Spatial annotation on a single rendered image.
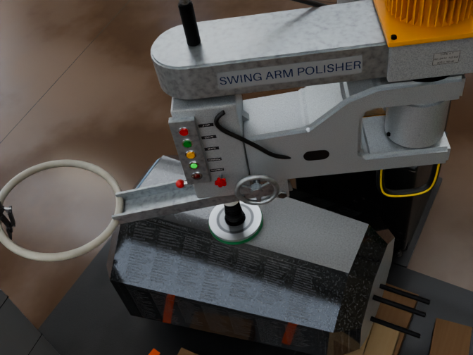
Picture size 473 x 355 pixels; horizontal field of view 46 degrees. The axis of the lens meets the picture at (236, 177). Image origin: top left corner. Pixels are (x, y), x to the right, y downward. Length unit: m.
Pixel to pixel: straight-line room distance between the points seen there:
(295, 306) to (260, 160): 0.63
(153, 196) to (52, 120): 2.24
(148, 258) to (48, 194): 1.55
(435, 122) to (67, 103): 3.14
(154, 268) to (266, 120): 0.90
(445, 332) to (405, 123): 1.28
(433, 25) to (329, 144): 0.48
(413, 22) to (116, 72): 3.28
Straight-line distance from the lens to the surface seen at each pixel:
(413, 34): 1.56
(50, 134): 4.23
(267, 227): 2.22
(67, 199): 3.72
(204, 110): 1.66
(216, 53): 1.58
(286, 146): 1.78
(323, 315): 2.15
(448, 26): 1.60
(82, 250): 2.11
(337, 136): 1.78
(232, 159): 1.80
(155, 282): 2.40
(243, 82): 1.59
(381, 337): 2.64
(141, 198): 2.22
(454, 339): 2.81
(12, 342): 2.59
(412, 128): 1.83
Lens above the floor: 2.59
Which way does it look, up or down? 48 degrees down
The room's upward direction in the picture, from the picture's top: 12 degrees counter-clockwise
